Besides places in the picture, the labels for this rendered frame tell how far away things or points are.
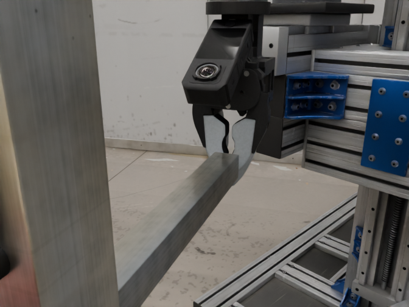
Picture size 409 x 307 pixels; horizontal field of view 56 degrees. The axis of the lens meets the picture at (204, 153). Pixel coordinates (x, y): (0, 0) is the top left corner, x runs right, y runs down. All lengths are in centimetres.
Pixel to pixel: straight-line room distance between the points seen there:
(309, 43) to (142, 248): 66
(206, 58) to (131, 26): 264
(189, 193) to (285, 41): 49
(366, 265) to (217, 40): 80
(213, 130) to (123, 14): 262
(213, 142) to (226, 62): 12
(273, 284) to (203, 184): 97
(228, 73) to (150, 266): 19
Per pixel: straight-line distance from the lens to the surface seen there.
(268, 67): 46
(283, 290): 130
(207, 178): 38
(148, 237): 29
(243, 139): 45
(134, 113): 311
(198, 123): 46
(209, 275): 169
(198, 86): 36
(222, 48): 40
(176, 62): 291
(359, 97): 83
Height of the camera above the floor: 101
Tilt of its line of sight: 19 degrees down
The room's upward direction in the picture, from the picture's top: straight up
